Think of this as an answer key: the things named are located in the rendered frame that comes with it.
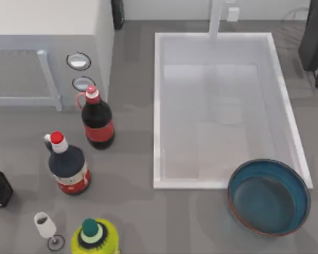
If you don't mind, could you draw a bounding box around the blue bowl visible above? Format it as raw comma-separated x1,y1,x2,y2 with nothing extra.
227,158,312,237

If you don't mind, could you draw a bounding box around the clear wine glass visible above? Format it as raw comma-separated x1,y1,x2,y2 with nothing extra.
33,211,65,251

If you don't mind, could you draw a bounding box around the black block behind microwave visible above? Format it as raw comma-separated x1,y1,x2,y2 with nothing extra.
111,0,125,30

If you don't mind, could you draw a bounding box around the white sink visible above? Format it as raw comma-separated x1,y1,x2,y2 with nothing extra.
153,32,314,191

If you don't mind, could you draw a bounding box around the white wall socket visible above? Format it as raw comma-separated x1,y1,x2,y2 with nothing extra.
227,7,240,22

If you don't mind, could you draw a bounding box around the large microwave knob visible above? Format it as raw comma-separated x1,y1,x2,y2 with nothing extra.
66,52,92,71

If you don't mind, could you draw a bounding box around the dark bottle with red label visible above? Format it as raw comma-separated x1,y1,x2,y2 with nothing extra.
76,85,116,150

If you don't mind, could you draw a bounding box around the small microwave knob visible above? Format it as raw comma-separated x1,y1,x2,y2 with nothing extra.
72,76,96,92

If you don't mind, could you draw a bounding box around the tall white tap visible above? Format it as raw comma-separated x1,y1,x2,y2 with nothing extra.
208,0,235,40

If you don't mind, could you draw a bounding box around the dark bottle with white neck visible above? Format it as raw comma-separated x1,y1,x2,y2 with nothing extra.
43,131,92,196

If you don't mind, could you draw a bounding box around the pale microwave oven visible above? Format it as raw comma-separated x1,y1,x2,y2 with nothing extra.
0,0,115,112

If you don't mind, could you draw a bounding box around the yellow-green bottle with green cap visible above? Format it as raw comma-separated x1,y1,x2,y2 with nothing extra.
70,217,121,254

